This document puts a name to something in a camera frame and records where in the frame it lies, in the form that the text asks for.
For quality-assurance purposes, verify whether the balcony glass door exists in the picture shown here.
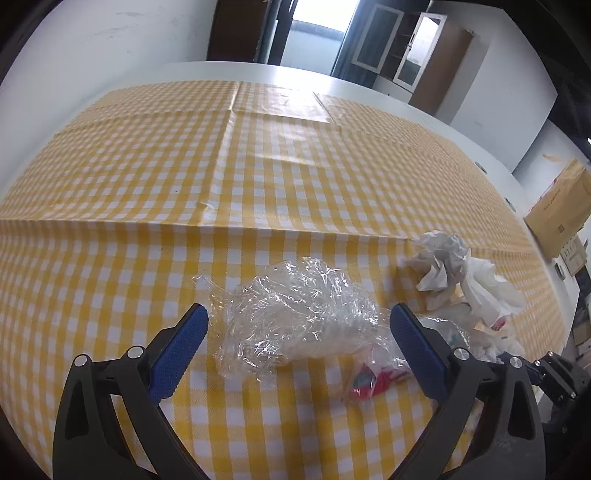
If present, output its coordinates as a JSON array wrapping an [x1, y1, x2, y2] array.
[[266, 0, 360, 75]]

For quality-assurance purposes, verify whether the clear plastic wrap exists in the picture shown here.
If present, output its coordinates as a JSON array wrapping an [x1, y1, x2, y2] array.
[[192, 257, 403, 380]]

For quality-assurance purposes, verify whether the crumpled white paper ball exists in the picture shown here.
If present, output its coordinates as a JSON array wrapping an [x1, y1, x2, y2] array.
[[406, 230, 469, 292]]

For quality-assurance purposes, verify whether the wooden cabinet with glass doors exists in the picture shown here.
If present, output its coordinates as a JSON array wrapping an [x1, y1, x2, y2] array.
[[351, 1, 473, 115]]

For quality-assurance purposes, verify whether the red snack wrapper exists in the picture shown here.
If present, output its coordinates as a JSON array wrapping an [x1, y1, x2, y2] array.
[[344, 347, 411, 402]]

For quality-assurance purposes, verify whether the white table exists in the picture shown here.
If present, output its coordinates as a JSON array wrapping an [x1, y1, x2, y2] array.
[[0, 60, 578, 480]]

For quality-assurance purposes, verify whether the white tissue plastic bag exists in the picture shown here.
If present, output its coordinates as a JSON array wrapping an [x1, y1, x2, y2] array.
[[420, 257, 527, 363]]

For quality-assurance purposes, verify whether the brown cardboard box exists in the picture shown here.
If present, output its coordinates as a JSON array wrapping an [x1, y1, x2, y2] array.
[[525, 159, 591, 259]]

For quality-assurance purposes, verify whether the dark brown wardrobe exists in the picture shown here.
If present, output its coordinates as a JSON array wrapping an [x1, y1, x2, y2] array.
[[206, 0, 270, 62]]

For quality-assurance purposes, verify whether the yellow white checkered tablecloth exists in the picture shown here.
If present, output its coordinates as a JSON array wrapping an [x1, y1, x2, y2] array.
[[0, 80, 568, 480]]

